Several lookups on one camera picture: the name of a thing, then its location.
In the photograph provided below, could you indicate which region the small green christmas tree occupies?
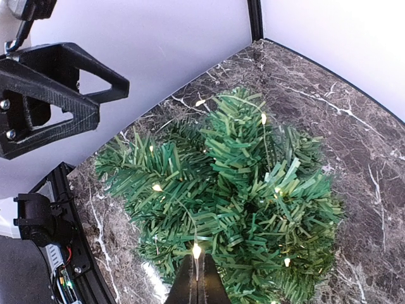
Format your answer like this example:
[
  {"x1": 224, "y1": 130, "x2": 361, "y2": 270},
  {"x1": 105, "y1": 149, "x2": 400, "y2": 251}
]
[{"x1": 96, "y1": 87, "x2": 344, "y2": 303}]

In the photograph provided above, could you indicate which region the white perforated cable tray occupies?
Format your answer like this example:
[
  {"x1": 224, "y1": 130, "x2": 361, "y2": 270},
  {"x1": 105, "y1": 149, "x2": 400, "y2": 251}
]
[{"x1": 39, "y1": 244, "x2": 82, "y2": 304}]

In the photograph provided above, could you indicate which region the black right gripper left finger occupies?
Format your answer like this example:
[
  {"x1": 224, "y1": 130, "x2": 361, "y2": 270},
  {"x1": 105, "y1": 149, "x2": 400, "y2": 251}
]
[{"x1": 1, "y1": 42, "x2": 130, "y2": 160}]

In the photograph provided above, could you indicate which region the white fairy light string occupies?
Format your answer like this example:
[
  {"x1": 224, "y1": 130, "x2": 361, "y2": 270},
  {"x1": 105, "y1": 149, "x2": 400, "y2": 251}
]
[{"x1": 149, "y1": 95, "x2": 295, "y2": 282}]

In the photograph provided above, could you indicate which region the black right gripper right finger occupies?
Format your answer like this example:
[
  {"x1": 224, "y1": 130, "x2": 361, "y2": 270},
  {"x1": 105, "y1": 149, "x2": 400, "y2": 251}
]
[{"x1": 165, "y1": 253, "x2": 231, "y2": 304}]

